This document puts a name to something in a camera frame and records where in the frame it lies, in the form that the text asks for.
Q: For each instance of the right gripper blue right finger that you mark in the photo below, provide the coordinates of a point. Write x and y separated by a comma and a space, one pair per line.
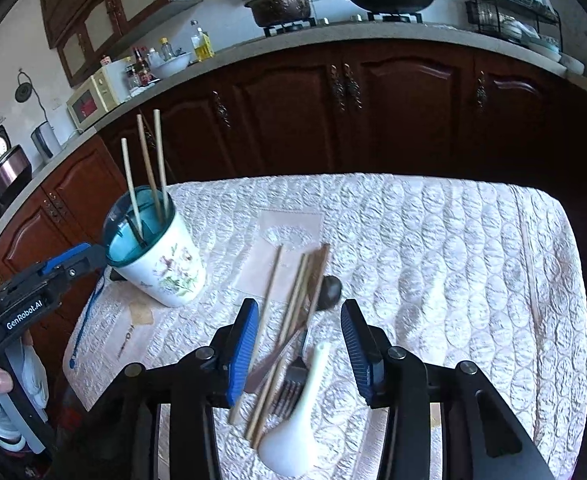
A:
365, 344

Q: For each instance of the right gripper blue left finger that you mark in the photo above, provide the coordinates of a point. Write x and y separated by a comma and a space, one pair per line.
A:
234, 347

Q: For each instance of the light bamboo chopstick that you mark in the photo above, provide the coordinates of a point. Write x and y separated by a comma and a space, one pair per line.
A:
131, 186
161, 161

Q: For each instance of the white gloved left hand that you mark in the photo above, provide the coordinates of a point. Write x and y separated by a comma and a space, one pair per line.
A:
15, 434

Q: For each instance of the metal spoon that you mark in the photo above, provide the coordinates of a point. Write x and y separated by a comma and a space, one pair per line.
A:
328, 298

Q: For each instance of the dark brown chopstick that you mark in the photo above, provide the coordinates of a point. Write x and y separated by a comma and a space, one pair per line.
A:
317, 266

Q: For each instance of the metal fork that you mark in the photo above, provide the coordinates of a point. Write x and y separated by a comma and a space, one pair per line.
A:
293, 384

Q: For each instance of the white cup with teal rim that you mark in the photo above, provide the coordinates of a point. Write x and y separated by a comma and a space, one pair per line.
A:
157, 256

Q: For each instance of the brown bamboo chopstick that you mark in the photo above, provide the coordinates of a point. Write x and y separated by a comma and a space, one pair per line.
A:
286, 329

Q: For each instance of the white quilted tablecloth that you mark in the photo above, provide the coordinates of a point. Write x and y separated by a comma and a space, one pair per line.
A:
451, 270

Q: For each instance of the white ceramic spoon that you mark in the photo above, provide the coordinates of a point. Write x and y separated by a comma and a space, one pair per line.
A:
290, 449

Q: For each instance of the rice cooker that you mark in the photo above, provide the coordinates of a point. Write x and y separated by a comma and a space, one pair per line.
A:
15, 169

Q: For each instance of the steel kettle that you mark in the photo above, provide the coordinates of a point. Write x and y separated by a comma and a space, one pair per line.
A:
46, 142

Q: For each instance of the light bamboo chopstick in cup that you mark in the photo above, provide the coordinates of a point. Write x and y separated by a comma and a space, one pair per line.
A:
131, 186

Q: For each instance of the dark wooden lower cabinets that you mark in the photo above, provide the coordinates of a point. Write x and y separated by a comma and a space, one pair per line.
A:
415, 107

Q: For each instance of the cream microwave oven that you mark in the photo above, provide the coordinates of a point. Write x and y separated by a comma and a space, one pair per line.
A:
99, 94

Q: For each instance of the white bowl on counter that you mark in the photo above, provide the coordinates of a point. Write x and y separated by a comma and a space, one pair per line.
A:
172, 66

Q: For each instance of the yellow oil bottle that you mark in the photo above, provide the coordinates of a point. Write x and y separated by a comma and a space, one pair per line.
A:
201, 42

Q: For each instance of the wooden upper cabinets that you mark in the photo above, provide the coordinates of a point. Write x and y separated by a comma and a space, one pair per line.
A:
83, 32

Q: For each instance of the gas stove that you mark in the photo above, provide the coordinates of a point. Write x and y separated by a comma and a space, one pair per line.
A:
281, 29

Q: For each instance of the dark cooking pot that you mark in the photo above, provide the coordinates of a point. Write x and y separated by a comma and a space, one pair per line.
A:
271, 13

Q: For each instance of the black dish rack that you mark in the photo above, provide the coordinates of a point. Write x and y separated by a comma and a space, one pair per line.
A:
523, 22

